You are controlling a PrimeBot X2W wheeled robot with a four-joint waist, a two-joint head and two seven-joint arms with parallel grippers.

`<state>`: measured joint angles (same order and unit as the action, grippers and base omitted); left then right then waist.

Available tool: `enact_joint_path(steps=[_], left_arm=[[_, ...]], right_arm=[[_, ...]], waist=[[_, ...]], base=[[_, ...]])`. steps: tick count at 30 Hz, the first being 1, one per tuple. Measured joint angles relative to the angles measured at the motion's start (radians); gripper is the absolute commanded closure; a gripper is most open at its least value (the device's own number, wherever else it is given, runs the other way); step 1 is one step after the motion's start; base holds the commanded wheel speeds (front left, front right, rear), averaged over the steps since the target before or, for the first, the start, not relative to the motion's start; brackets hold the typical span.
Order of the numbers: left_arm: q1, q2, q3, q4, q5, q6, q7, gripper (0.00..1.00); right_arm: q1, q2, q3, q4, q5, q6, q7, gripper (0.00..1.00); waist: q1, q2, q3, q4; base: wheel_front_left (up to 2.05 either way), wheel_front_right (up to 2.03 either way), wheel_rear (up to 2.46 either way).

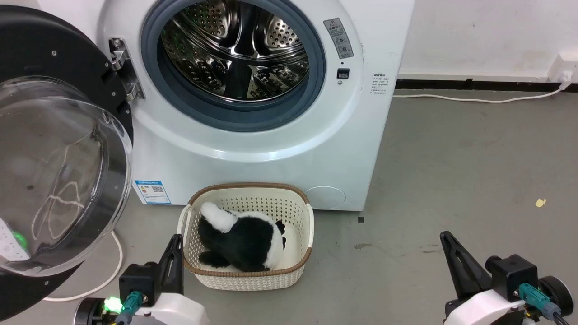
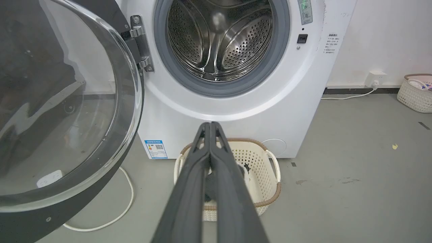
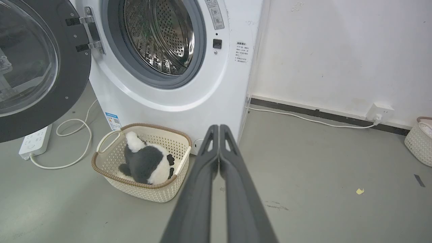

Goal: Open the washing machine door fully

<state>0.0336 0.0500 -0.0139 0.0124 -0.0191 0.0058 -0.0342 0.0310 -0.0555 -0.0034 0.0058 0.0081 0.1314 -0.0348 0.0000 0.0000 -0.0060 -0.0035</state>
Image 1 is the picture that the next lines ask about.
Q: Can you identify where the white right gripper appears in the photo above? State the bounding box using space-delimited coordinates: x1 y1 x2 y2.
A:
440 231 574 325

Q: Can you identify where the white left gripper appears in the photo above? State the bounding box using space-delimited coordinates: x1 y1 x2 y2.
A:
75 234 209 325

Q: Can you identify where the black round glass washer door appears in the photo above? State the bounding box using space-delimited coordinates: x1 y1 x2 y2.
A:
0 5 135 308

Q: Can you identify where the white front-load washing machine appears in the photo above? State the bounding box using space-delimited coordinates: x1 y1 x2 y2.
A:
36 0 415 211

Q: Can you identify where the metal door hinge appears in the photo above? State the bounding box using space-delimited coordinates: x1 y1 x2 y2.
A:
108 38 145 102

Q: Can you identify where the black and white panda plush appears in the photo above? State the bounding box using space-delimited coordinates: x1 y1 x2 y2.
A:
198 202 287 273

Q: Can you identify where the cream plastic laundry basket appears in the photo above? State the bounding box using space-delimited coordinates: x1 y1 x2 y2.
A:
177 182 315 291

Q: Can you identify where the blue energy label sticker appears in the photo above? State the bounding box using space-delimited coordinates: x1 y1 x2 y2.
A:
134 180 172 205

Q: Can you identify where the round white filter cover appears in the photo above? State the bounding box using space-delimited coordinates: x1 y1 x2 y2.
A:
305 186 347 210

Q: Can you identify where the white power strip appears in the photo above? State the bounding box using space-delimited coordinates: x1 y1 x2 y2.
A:
0 219 28 263

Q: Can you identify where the steel washer drum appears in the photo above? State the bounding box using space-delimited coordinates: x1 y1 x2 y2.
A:
161 0 310 102

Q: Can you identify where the grey warning sticker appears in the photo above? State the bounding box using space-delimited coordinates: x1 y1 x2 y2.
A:
323 18 354 59

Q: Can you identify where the teal left connector cable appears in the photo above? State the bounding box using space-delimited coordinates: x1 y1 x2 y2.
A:
114 291 144 325

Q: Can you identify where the teal connector cable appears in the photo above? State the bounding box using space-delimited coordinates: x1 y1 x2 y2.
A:
519 283 570 325
114 291 144 325

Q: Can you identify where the white power strip cable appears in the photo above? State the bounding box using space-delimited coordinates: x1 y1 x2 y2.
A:
43 181 124 302

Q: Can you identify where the teal right connector cable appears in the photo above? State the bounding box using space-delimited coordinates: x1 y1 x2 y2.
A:
519 283 570 325

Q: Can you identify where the white washer power cable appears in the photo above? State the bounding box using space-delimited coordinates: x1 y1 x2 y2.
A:
393 84 569 104

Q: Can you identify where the white wall outlet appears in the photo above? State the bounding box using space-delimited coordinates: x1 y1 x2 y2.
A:
549 51 578 86

